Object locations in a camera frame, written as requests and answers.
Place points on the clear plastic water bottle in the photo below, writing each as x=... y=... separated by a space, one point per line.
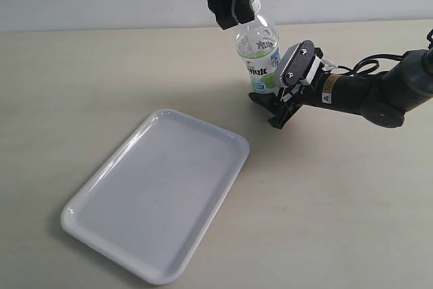
x=257 y=44

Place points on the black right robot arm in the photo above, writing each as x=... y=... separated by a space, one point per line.
x=381 y=88

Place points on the white rectangular plastic tray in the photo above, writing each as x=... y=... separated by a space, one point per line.
x=149 y=205

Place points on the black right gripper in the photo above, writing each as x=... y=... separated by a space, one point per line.
x=285 y=104

